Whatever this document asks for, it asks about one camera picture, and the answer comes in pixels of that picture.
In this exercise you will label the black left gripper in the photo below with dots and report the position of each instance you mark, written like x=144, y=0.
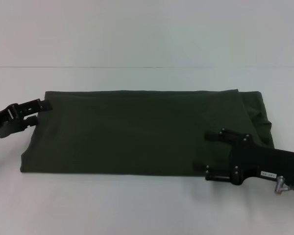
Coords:
x=7, y=124

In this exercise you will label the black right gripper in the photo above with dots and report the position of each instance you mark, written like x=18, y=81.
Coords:
x=259, y=161

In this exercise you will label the dark green t-shirt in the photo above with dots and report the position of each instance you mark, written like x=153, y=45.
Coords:
x=137, y=132

